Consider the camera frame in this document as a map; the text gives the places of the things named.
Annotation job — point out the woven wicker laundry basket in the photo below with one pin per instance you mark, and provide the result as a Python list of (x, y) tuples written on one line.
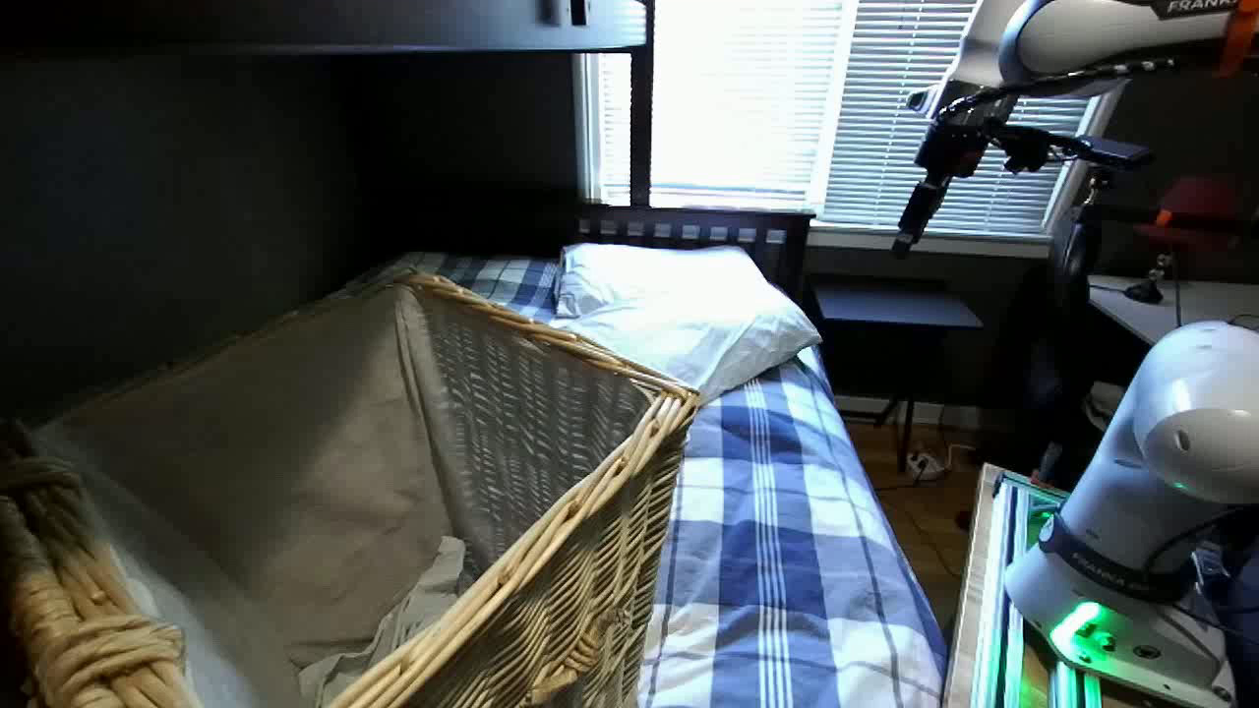
[(575, 591)]

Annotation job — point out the dark side table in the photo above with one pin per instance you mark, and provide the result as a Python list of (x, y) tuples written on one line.
[(900, 309)]

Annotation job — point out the greyish white pillow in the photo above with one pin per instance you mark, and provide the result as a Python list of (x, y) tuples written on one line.
[(709, 341)]

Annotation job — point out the dark bunk bed frame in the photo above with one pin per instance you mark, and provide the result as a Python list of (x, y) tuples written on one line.
[(641, 118)]

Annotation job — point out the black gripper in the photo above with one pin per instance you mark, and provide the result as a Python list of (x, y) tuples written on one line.
[(967, 131)]

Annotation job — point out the black camera stand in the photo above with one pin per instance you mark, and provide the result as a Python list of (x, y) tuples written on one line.
[(1107, 152)]

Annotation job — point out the small white floor plug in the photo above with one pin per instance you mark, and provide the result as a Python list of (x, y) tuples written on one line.
[(925, 460)]

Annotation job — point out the red desk lamp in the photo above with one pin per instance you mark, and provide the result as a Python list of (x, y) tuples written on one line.
[(1195, 211)]

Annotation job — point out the bright white pillow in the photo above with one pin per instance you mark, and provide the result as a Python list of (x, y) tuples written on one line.
[(642, 274)]

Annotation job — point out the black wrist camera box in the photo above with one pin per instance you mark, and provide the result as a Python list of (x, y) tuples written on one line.
[(1023, 147)]

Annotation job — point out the white desk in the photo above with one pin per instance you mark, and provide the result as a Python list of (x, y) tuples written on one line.
[(1182, 303)]

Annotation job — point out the blue plaid bed sheet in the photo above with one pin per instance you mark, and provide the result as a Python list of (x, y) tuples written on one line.
[(774, 562)]

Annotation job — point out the beige fabric basket liner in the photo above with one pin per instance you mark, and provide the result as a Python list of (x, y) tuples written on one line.
[(301, 447)]

